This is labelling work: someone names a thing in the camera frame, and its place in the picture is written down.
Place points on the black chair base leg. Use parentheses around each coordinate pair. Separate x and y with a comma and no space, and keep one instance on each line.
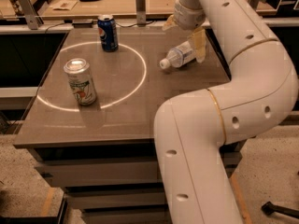
(269,209)

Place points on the grey drawer cabinet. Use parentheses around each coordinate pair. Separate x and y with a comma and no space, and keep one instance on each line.
(103,155)

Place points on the silver green soda can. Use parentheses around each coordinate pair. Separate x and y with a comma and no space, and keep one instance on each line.
(80,80)

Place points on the small paper card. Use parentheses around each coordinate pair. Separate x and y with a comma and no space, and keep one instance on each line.
(63,5)

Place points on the clear plastic bottle blue label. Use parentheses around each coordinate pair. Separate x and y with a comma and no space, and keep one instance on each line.
(178,56)

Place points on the left metal bracket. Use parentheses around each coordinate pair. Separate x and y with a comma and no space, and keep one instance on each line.
(29,14)

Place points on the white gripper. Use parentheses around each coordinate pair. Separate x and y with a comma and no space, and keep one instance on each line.
(188,19)

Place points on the middle metal bracket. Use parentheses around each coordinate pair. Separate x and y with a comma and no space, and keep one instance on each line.
(140,6)

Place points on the blue Pepsi can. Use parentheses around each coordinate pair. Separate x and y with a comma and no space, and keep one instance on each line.
(108,33)

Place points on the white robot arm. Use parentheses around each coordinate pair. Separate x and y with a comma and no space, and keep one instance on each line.
(189,129)

